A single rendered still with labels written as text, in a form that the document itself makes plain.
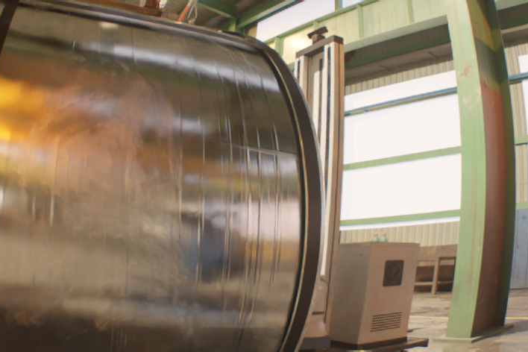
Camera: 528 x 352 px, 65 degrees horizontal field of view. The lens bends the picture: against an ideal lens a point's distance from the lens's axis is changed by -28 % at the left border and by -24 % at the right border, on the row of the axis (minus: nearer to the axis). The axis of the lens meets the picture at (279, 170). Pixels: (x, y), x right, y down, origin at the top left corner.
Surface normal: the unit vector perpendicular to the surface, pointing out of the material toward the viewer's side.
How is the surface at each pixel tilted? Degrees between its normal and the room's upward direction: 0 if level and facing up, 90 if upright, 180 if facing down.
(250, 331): 108
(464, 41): 90
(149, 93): 67
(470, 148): 90
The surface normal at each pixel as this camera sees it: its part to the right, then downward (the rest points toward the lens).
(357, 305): -0.86, -0.14
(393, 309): 0.51, -0.11
